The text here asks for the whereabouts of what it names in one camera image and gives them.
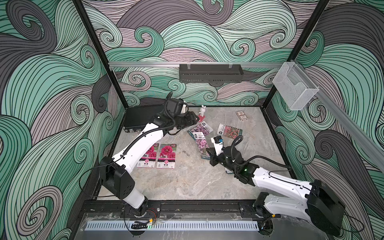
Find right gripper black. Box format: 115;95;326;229
205;147;238;175

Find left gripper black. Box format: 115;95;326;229
171;112;199;130

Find purple flower seed packet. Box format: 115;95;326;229
187;121;214;140

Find white back seed packet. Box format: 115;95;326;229
192;132;210;160

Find hollyhock seed packet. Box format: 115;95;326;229
137;143;159;168
156;144;177;169

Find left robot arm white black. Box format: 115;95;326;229
99;112;199;216

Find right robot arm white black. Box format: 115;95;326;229
207;148;345;237

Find red flower seed packet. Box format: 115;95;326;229
217;124;243;139

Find small seed packet far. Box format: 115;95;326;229
236;111;248;121

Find white rabbit figurine pink base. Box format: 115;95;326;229
198;105;206;122

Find black aluminium briefcase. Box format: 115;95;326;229
123;105;169;133

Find black wall tray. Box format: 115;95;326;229
179;65;244;84

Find aluminium wall rail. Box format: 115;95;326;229
108;61;284;68

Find clear acrylic wall holder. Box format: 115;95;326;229
273;62;319;111

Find black front rail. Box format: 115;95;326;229
81;200;270;219

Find white slotted cable duct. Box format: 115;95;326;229
85;220;259;232

